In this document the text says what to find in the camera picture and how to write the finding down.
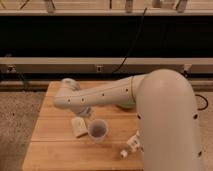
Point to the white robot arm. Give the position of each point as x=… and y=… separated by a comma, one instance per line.
x=167, y=115

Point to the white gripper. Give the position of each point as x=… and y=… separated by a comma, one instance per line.
x=86, y=112

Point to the wooden board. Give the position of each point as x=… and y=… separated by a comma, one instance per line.
x=53, y=146

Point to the green bowl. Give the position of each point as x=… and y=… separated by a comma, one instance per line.
x=126, y=105

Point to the metal rail frame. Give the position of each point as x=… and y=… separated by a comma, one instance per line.
x=105, y=64

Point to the white plastic bottle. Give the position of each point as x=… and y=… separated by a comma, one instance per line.
x=133, y=144

